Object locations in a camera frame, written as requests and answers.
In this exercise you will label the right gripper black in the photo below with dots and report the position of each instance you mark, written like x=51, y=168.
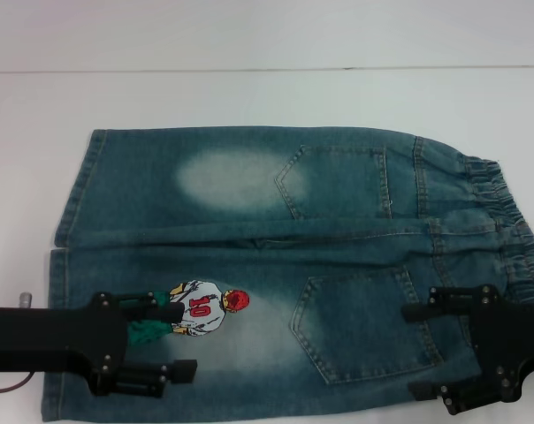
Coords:
x=510, y=335

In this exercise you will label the blue denim shorts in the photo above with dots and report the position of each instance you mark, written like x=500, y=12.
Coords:
x=346, y=229

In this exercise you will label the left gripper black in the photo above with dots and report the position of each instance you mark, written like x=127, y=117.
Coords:
x=50, y=338

